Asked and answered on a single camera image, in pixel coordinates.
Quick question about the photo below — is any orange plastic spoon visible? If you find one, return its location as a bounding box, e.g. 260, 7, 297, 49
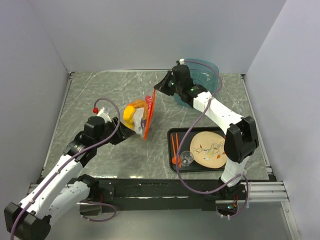
171, 155, 177, 164

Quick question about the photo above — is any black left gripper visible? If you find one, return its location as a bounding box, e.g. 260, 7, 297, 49
94, 116, 136, 148

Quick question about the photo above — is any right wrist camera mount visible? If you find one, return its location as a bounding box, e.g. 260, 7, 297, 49
176, 58, 186, 65

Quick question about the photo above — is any clear zip top bag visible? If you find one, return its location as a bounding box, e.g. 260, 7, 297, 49
127, 89, 156, 140

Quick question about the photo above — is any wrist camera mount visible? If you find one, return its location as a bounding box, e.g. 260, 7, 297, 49
92, 106, 112, 123
176, 58, 186, 65

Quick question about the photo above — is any black plastic tray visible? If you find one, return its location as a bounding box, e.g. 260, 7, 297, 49
167, 126, 227, 173

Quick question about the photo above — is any beige bird pattern plate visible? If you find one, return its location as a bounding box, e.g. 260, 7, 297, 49
189, 131, 227, 169

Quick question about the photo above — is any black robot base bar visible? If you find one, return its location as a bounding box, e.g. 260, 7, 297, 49
68, 178, 247, 213

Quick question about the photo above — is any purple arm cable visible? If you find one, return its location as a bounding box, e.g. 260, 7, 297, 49
174, 59, 251, 221
9, 97, 121, 240

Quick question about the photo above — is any orange fake fruit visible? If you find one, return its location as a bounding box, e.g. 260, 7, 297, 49
131, 99, 148, 110

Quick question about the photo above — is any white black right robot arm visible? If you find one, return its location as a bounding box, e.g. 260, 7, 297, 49
154, 63, 259, 199

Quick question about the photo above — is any teal transparent plastic bin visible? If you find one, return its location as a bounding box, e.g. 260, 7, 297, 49
185, 58, 221, 100

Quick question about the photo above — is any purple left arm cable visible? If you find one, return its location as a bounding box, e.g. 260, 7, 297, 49
9, 97, 121, 240

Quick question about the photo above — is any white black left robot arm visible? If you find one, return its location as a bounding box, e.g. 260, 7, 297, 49
4, 116, 135, 240

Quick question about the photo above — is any aluminium frame rail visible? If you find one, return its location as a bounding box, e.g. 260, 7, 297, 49
216, 181, 290, 203

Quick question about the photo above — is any small clear glass cup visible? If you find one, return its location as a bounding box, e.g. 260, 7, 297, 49
180, 150, 194, 167

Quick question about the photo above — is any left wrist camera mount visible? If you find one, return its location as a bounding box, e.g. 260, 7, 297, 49
92, 106, 112, 123

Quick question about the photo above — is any yellow fake bell pepper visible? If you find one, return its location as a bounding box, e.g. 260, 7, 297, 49
123, 105, 136, 129

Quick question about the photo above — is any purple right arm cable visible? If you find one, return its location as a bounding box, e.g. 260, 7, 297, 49
174, 59, 251, 221

